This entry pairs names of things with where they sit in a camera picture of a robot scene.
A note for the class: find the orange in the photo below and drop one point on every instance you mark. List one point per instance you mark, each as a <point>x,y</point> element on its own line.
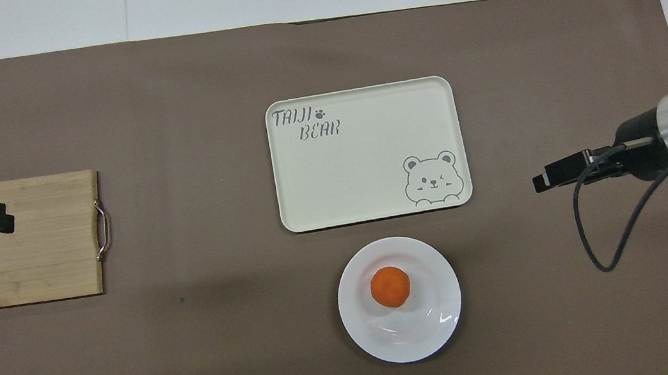
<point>390,286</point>

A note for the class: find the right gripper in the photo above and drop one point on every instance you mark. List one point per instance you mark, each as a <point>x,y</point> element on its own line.
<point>636,131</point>

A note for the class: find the cream tray with bear print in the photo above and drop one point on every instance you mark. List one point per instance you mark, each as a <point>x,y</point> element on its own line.
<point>363,164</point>

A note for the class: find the white round plate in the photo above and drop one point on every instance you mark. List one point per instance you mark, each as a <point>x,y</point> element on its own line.
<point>405,333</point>

